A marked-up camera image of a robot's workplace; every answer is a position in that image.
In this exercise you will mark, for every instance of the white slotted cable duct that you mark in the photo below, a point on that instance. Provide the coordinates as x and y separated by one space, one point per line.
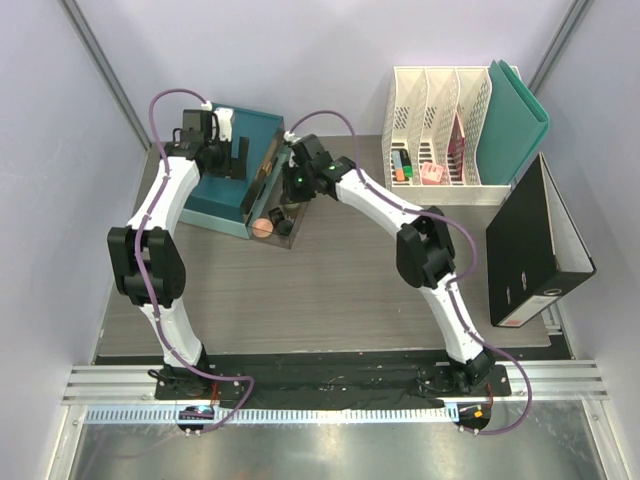
201 414

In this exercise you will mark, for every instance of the white file organizer rack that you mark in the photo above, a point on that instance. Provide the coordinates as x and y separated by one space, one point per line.
420 110

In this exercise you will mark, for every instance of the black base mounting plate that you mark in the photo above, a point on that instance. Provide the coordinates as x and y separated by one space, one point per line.
232 380

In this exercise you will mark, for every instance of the teal drawer organizer box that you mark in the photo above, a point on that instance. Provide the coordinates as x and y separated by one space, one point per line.
215 203

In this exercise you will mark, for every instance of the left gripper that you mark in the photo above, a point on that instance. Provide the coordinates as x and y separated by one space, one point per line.
235 168

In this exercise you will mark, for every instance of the black lever arch binder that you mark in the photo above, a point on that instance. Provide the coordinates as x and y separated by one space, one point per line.
535 253

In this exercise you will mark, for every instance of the highlighter markers pack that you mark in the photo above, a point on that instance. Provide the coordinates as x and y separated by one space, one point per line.
401 164

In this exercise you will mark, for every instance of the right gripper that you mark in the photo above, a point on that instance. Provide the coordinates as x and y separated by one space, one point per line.
291 194

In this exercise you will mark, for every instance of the clear smoky drawer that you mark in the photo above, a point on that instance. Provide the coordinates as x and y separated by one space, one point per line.
266 139
272 198

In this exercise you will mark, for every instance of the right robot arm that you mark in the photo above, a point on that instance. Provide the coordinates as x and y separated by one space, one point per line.
424 250

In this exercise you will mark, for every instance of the black round cap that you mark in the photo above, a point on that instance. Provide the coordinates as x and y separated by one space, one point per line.
276 215
285 227

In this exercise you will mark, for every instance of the magenta booklet in rack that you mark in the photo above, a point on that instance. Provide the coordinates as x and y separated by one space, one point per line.
456 150

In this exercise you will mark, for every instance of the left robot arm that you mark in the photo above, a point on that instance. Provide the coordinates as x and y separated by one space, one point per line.
147 265

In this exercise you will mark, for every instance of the green plastic folder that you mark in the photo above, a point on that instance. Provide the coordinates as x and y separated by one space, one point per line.
514 125

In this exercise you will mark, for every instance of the aluminium rail frame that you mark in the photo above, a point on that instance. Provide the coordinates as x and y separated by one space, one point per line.
544 380

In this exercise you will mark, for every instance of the round pink compact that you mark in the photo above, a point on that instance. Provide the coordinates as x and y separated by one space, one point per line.
262 228

